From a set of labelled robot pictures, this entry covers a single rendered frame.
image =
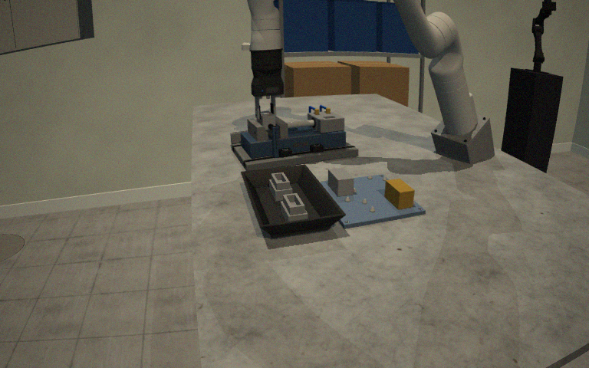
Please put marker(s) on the yellow brass block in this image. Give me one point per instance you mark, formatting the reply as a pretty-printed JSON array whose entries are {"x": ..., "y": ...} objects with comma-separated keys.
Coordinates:
[{"x": 399, "y": 193}]

